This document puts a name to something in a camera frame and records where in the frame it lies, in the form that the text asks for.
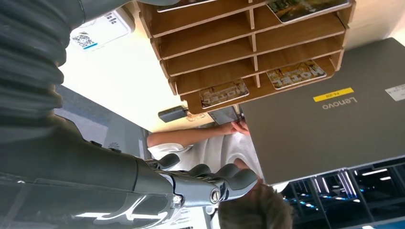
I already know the person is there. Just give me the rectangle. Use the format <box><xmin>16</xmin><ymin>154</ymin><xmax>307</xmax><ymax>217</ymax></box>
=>
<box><xmin>146</xmin><ymin>120</ymin><xmax>293</xmax><ymax>229</ymax></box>

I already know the black framed glass partition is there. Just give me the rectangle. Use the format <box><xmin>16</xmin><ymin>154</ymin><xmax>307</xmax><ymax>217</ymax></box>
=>
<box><xmin>281</xmin><ymin>156</ymin><xmax>405</xmax><ymax>229</ymax></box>

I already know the grey laptop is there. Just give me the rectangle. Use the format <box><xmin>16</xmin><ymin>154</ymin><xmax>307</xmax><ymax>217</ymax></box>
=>
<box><xmin>239</xmin><ymin>37</ymin><xmax>405</xmax><ymax>186</ymax></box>

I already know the black adapter box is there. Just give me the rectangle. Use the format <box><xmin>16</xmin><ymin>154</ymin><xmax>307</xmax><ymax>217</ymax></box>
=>
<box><xmin>158</xmin><ymin>105</ymin><xmax>190</xmax><ymax>124</ymax></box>

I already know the white card reader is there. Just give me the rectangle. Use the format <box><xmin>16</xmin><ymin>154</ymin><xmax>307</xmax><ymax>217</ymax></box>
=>
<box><xmin>69</xmin><ymin>8</ymin><xmax>136</xmax><ymax>52</ymax></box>

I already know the black smartphone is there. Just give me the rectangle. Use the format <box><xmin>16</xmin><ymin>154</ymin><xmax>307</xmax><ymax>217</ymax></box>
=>
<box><xmin>208</xmin><ymin>106</ymin><xmax>239</xmax><ymax>125</ymax></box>

